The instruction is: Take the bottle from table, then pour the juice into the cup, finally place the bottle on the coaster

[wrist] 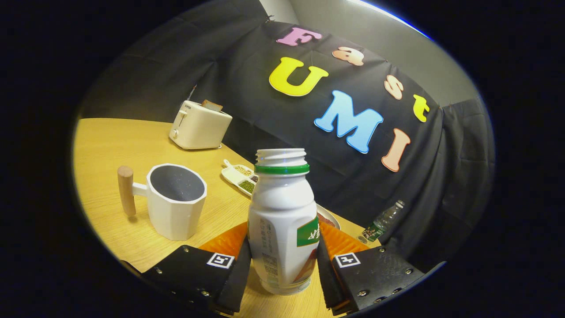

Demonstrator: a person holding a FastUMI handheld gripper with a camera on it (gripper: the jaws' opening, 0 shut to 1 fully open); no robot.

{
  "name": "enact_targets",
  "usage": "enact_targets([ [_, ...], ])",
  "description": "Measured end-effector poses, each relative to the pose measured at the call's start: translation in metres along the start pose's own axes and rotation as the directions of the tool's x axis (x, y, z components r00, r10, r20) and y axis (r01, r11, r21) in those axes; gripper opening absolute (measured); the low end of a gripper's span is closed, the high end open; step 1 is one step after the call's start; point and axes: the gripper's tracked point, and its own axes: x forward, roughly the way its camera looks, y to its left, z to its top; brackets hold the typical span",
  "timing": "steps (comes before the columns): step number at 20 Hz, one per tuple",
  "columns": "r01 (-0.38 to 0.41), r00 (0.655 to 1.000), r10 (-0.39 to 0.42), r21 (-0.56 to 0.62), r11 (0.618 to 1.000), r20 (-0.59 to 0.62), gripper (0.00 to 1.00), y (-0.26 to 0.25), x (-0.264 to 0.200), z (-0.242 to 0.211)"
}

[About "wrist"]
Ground white juice bottle green label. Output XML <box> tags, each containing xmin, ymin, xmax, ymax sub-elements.
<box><xmin>247</xmin><ymin>148</ymin><xmax>320</xmax><ymax>295</ymax></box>

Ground black backdrop cloth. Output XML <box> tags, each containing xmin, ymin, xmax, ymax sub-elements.
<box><xmin>79</xmin><ymin>0</ymin><xmax>495</xmax><ymax>272</ymax></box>

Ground white round plate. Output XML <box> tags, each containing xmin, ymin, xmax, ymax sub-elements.
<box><xmin>316</xmin><ymin>204</ymin><xmax>341</xmax><ymax>231</ymax></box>

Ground cream toaster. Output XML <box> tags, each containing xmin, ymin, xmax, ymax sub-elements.
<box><xmin>169</xmin><ymin>100</ymin><xmax>233</xmax><ymax>151</ymax></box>

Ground wooden table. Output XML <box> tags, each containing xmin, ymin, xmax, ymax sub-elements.
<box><xmin>73</xmin><ymin>117</ymin><xmax>380</xmax><ymax>318</ymax></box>

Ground white divided dish of beans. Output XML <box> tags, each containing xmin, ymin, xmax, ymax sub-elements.
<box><xmin>221</xmin><ymin>159</ymin><xmax>259</xmax><ymax>198</ymax></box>

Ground clear plastic water bottle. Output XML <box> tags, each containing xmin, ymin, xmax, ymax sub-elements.
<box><xmin>362</xmin><ymin>200</ymin><xmax>405</xmax><ymax>242</ymax></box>

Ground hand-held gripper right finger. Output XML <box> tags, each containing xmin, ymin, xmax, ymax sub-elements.
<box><xmin>316</xmin><ymin>220</ymin><xmax>425</xmax><ymax>316</ymax></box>

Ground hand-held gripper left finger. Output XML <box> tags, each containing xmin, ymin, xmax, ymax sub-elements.
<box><xmin>141</xmin><ymin>222</ymin><xmax>253</xmax><ymax>316</ymax></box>

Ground white cup wooden handle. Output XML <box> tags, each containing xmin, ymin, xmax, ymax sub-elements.
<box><xmin>117</xmin><ymin>163</ymin><xmax>208</xmax><ymax>241</ymax></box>

